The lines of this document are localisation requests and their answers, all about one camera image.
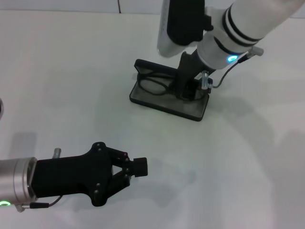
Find right gripper cable with plugs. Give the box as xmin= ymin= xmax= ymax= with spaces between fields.
xmin=200 ymin=47 xmax=264 ymax=90

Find black thin-framed glasses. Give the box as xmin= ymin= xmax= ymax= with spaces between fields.
xmin=138 ymin=73 xmax=205 ymax=101

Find black glasses case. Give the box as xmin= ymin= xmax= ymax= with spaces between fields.
xmin=128 ymin=58 xmax=210 ymax=122

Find gripper cable with plugs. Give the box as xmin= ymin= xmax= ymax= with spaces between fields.
xmin=200 ymin=47 xmax=264 ymax=90
xmin=15 ymin=147 xmax=64 ymax=212

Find left gripper cable with plugs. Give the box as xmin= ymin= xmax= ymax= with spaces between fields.
xmin=15 ymin=147 xmax=64 ymax=212

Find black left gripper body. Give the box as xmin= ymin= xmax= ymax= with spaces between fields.
xmin=30 ymin=142 xmax=114 ymax=207

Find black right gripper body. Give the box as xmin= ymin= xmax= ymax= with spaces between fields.
xmin=176 ymin=52 xmax=215 ymax=96

